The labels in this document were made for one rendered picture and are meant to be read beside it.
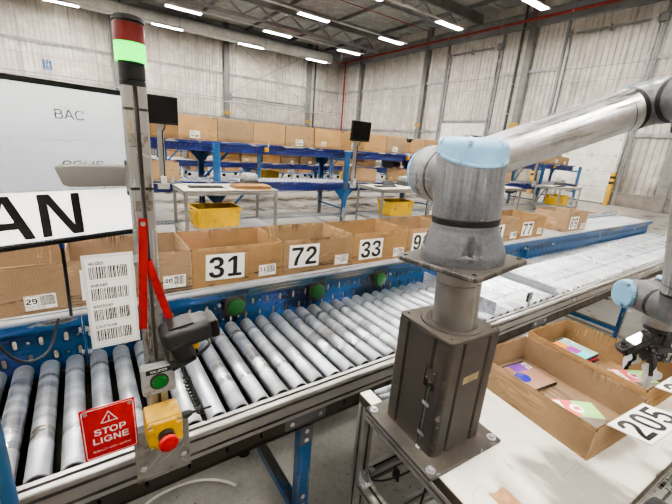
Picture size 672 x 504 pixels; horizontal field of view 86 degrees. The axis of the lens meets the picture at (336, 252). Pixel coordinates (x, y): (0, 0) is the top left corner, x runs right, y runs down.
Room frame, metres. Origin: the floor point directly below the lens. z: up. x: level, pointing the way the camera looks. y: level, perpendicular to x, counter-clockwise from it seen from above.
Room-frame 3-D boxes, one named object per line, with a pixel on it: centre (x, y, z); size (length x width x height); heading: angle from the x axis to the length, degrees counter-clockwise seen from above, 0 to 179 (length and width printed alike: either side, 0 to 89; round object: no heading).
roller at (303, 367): (1.20, 0.17, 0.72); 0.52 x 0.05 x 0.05; 36
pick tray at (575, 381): (0.98, -0.71, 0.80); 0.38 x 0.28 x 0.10; 30
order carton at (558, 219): (3.35, -2.07, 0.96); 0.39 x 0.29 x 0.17; 126
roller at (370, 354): (1.35, -0.05, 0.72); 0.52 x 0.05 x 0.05; 36
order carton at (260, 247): (1.54, 0.48, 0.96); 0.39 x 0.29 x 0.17; 125
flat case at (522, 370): (1.06, -0.66, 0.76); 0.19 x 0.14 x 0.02; 117
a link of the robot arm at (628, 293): (1.07, -0.97, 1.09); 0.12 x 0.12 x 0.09; 7
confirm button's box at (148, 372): (0.68, 0.37, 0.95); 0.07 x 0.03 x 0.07; 126
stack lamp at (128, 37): (0.71, 0.39, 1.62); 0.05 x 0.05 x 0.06
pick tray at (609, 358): (1.16, -0.98, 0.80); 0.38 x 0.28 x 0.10; 31
